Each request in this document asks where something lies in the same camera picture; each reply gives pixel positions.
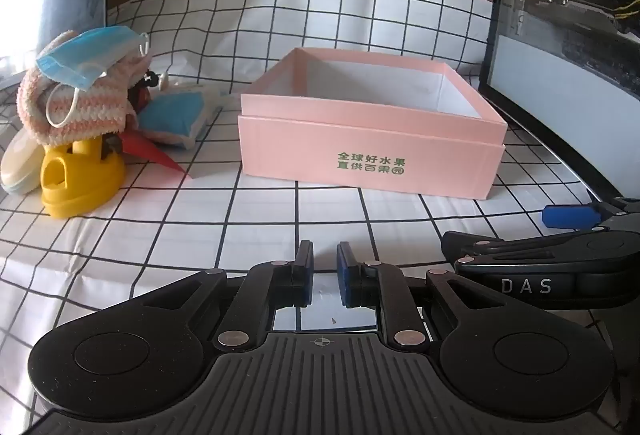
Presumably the pink striped fluffy cloth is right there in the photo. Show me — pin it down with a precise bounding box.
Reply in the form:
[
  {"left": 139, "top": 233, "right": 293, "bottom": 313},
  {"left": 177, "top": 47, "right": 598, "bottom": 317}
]
[{"left": 16, "top": 31, "right": 153, "bottom": 146}]

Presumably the yellow plastic stand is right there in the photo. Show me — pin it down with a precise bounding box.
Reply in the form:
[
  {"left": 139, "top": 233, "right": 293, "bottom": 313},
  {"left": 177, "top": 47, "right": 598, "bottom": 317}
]
[{"left": 41, "top": 137, "right": 126, "bottom": 219}]

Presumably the white black checked tablecloth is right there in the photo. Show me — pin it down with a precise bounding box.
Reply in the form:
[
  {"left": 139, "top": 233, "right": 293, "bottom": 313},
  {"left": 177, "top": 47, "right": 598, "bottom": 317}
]
[{"left": 0, "top": 0, "right": 623, "bottom": 421}]

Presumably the blue face mask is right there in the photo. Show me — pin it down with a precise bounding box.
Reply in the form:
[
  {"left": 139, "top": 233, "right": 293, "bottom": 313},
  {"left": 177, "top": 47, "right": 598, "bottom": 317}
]
[{"left": 36, "top": 27, "right": 151, "bottom": 126}]

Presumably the pink cardboard box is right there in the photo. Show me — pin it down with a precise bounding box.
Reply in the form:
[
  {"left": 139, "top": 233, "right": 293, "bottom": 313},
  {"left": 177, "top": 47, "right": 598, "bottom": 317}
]
[{"left": 237, "top": 47, "right": 508, "bottom": 200}]

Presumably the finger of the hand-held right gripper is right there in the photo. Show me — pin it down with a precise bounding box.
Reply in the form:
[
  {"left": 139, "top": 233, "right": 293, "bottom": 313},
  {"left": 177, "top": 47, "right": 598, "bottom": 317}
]
[
  {"left": 543, "top": 196, "right": 640, "bottom": 233},
  {"left": 441, "top": 231, "right": 592, "bottom": 267}
]

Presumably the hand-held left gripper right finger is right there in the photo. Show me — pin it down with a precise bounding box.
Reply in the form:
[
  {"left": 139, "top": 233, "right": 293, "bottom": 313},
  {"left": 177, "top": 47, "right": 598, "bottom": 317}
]
[{"left": 337, "top": 241, "right": 506, "bottom": 347}]

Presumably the white round case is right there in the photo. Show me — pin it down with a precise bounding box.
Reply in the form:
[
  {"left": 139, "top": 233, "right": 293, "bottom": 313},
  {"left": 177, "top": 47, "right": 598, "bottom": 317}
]
[{"left": 0, "top": 132, "right": 43, "bottom": 194}]

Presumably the crochet doll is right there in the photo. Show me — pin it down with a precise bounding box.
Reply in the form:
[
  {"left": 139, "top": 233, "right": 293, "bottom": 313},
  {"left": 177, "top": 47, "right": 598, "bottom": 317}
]
[{"left": 127, "top": 70, "right": 168, "bottom": 116}]

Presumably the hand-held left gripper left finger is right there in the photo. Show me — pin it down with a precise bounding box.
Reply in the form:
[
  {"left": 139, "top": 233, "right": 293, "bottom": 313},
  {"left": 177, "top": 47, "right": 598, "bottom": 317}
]
[{"left": 135, "top": 240, "right": 315, "bottom": 350}]

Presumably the red packet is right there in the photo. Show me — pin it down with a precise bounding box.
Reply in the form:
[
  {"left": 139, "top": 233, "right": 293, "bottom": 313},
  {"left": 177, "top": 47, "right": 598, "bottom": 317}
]
[{"left": 120, "top": 127, "right": 193, "bottom": 179}]

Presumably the blue tissue pack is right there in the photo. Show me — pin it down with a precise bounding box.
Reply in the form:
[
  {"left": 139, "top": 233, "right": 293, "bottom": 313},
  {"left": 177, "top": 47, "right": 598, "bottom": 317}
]
[{"left": 137, "top": 85, "right": 223, "bottom": 149}]

